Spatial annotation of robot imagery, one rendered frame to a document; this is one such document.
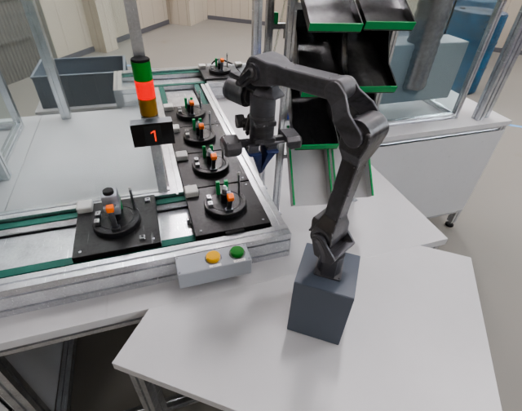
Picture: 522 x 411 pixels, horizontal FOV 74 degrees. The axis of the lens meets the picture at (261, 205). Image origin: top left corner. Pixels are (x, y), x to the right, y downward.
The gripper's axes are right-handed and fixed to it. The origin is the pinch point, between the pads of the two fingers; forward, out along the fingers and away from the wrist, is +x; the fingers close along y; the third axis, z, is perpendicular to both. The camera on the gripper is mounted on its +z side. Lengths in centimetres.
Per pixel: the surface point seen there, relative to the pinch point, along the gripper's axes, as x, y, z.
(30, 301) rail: 35, 62, 2
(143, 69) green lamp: -14.0, 23.7, 29.1
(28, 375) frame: 81, 79, 8
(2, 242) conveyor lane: 34, 74, 26
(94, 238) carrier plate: 28, 45, 14
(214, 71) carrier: 26, -18, 148
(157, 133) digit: 4.4, 22.9, 29.0
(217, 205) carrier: 26.4, 8.0, 17.6
